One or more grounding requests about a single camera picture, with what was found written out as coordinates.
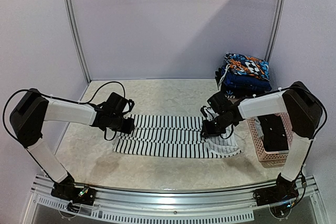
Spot grey garment in basket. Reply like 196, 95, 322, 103
254, 118, 264, 138

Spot pink plastic laundry basket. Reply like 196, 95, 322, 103
247, 113, 293, 165

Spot black printed folded garment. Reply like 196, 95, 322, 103
215, 68, 267, 99

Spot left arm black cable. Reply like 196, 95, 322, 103
2, 81, 136, 141

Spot left aluminium corner post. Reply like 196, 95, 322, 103
64, 0, 91, 84

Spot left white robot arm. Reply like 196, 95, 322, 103
9, 89, 135, 200

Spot black garment in basket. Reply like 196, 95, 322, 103
258, 114, 289, 152

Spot dark blue folded garment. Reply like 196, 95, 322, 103
220, 68, 272, 92

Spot aluminium corner post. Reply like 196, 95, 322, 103
64, 0, 91, 84
265, 0, 285, 62

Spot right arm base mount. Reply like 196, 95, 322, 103
253, 172, 307, 208

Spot black white striped shirt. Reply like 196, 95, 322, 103
113, 114, 242, 159

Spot blue orange patterned shorts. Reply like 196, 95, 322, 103
224, 53, 270, 81

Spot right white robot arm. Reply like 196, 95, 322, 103
201, 81, 326, 182

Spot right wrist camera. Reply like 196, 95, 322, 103
200, 106, 215, 121

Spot right aluminium corner post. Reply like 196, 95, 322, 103
265, 0, 285, 62

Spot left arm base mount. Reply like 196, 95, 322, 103
51, 175, 97, 206

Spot aluminium front rail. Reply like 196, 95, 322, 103
23, 175, 328, 223

